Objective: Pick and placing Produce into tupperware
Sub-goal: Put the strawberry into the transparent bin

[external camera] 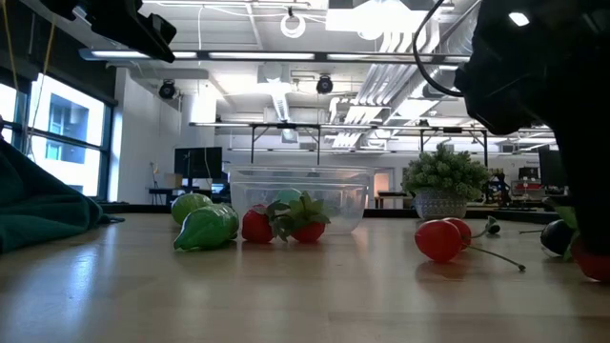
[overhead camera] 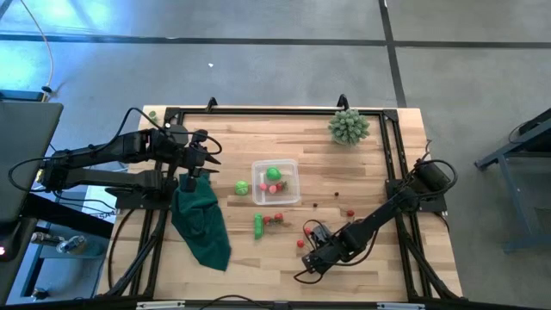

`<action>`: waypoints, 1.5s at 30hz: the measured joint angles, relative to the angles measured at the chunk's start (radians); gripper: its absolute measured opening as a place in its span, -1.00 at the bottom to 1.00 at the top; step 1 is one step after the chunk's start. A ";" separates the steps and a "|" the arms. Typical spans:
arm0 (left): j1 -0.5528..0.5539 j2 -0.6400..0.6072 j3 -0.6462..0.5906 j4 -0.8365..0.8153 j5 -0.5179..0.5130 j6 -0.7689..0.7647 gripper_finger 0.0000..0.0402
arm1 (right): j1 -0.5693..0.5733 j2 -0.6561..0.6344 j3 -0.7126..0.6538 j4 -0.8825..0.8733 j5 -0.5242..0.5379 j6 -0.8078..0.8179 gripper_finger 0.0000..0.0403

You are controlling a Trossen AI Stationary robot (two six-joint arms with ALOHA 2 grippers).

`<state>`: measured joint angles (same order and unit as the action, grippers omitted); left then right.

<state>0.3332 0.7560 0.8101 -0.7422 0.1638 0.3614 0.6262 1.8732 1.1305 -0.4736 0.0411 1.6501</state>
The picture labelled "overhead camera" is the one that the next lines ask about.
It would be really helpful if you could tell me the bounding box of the blue gray metal cart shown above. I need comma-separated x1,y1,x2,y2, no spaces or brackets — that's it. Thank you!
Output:
474,107,551,253

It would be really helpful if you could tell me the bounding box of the white label sheet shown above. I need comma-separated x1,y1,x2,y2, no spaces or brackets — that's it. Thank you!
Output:
81,188,118,225

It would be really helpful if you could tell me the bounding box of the green potted succulent plant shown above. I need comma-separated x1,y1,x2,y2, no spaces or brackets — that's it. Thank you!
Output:
327,108,371,146

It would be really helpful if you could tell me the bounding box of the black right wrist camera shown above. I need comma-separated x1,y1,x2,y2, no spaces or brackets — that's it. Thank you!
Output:
312,224,332,245

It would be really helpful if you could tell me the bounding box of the thin yellow cable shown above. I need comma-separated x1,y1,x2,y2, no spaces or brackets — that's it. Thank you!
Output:
19,0,55,103

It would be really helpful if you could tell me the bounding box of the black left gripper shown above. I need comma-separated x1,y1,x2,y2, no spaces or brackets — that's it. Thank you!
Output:
183,130,222,193

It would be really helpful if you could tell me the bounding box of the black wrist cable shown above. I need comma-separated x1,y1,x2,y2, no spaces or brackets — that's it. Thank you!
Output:
195,131,224,156
294,218,380,285

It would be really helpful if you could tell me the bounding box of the dark green cloth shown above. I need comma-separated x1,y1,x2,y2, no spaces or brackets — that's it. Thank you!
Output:
170,171,232,272

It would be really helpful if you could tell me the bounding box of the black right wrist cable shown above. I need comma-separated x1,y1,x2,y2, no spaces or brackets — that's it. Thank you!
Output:
294,218,380,285

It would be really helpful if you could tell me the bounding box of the clear plastic tupperware container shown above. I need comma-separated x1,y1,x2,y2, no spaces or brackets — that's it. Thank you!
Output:
251,158,301,207

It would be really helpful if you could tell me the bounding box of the white plastic strip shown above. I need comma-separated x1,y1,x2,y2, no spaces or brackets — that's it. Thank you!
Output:
136,301,186,310
376,302,426,310

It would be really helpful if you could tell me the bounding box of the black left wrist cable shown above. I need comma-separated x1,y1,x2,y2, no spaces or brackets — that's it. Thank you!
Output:
195,131,224,156

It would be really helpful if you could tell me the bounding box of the black desk stand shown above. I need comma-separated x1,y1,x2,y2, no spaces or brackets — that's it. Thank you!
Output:
0,193,115,302

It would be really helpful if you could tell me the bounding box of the dark gray monitor panel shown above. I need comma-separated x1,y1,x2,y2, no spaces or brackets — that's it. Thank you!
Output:
0,101,65,223

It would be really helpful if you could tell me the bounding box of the black metal table frame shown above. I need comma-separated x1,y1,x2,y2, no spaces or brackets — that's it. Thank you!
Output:
98,105,464,302

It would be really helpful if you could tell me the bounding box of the silver metal clamp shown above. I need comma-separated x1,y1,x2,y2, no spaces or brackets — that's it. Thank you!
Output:
29,231,87,255

